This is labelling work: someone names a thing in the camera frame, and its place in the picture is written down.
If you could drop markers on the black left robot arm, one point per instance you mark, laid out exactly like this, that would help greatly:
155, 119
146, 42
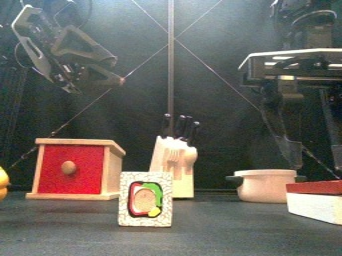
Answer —
7, 20

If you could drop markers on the white toy rice block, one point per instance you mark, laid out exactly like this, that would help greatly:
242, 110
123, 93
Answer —
315, 208

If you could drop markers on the cream pot lid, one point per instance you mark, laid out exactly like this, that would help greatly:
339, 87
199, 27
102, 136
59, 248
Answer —
265, 172

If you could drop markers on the wooden box with red drawer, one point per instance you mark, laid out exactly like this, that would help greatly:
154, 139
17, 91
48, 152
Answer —
68, 166

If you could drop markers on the white toy knife block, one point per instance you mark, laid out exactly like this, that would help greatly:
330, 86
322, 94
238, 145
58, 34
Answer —
175, 176

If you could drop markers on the toy sushi roll slice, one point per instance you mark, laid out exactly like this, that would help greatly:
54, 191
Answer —
144, 200

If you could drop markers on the yellow toy fruit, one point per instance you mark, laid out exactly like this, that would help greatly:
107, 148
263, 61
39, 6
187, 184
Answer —
3, 185

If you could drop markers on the grey vertical frame pole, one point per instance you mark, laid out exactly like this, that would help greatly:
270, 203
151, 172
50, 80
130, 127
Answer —
171, 66

